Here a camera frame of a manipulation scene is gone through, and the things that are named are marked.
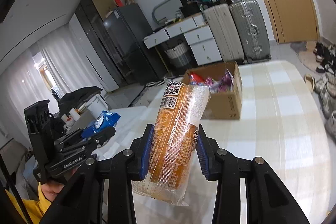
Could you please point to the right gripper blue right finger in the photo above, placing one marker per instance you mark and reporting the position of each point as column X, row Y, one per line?
column 268, row 199

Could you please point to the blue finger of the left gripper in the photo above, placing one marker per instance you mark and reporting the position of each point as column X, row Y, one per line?
column 102, row 137
column 91, row 130

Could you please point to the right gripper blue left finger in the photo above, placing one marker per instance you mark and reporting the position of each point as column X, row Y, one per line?
column 81, row 199

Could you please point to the blue oreo package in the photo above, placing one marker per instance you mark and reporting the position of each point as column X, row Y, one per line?
column 106, row 119

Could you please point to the orange bread package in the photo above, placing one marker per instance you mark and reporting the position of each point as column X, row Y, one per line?
column 175, row 139

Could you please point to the purple silver snack bag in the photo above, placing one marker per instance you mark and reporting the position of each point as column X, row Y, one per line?
column 214, row 86

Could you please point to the left hand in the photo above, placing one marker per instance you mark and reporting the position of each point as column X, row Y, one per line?
column 51, row 190

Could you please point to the yellow left sleeve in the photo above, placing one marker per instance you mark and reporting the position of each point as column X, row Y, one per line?
column 37, row 209

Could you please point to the checkered tablecloth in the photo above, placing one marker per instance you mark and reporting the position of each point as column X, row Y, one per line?
column 279, row 121

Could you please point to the SF cardboard box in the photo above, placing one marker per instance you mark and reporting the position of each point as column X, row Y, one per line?
column 222, row 105

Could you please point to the dark grey fridge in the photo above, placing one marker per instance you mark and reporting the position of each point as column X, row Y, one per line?
column 127, row 26

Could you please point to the black glass cabinet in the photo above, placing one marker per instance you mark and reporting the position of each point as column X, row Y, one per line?
column 91, row 15

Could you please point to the red orange snack bag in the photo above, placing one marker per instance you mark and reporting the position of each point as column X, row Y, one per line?
column 196, row 79

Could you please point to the woven laundry basket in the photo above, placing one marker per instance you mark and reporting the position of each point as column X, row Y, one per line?
column 178, row 53

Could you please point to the white drawer desk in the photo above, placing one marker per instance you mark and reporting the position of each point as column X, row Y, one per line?
column 197, row 34

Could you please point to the silver suitcase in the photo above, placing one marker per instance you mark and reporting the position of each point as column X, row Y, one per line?
column 252, row 31

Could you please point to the white suitcase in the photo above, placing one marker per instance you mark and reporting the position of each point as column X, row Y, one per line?
column 224, row 31

